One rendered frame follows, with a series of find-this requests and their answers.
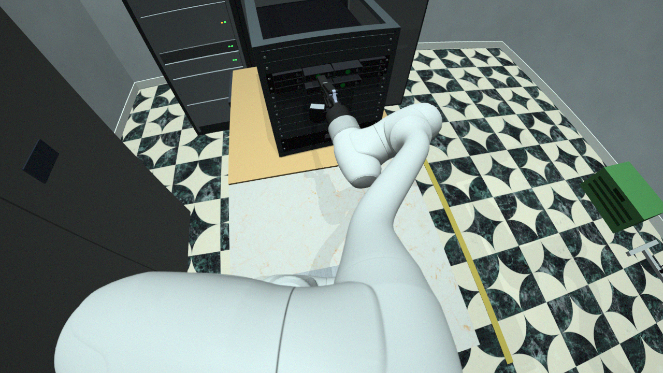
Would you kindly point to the tan wooden board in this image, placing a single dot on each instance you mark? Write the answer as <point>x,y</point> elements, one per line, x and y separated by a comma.
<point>253,153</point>

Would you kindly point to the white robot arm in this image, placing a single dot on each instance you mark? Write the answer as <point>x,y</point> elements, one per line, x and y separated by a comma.
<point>381,317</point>

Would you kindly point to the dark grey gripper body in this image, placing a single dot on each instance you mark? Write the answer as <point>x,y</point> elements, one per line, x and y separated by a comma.
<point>336,110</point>

